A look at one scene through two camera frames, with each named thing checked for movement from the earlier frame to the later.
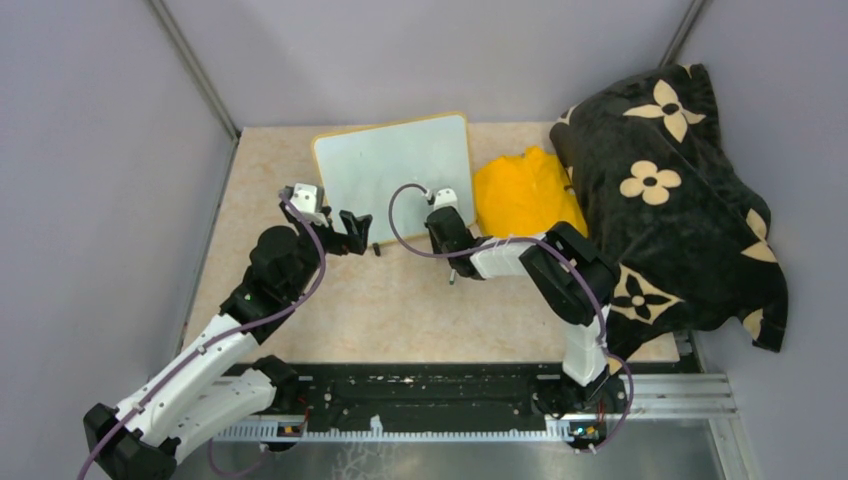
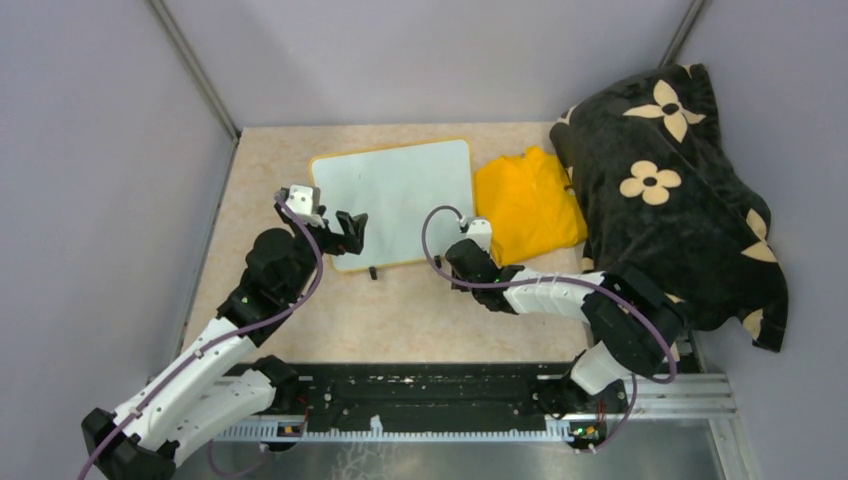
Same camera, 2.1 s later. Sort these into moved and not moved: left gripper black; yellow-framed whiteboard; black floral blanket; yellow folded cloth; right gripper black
Moved: right gripper black; yellow-framed whiteboard
Not moved: yellow folded cloth; left gripper black; black floral blanket
